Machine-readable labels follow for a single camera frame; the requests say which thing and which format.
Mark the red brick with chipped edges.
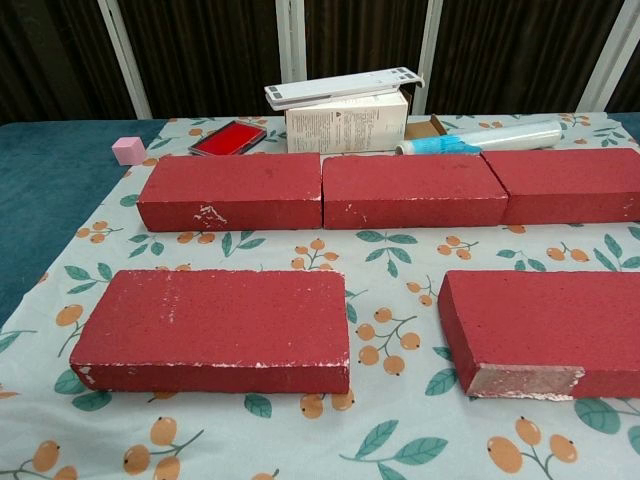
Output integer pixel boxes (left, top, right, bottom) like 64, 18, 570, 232
68, 269, 352, 395

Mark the red brick with bare end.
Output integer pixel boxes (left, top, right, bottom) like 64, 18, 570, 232
437, 269, 640, 402

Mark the red brick with white scratches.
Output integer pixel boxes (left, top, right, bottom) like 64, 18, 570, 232
135, 152, 323, 232

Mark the white printed cardboard box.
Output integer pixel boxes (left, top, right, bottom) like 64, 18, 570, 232
284, 89, 413, 154

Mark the red ink pad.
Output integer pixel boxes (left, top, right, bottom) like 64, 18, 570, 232
187, 119, 267, 159

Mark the brown cardboard box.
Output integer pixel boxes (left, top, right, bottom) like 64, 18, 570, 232
403, 113, 449, 142

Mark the white folding stand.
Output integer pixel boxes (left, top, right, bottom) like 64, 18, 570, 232
263, 66, 426, 112

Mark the floral berry-print tablecloth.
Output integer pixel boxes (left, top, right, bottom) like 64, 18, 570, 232
0, 112, 640, 480

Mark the clear film roll blue label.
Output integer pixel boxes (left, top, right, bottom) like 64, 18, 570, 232
394, 118, 564, 155

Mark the pink cube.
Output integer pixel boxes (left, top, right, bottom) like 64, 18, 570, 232
111, 136, 145, 166

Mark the white partition frame post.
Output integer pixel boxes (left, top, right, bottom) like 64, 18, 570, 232
574, 0, 640, 114
277, 0, 307, 86
97, 0, 151, 120
421, 0, 444, 114

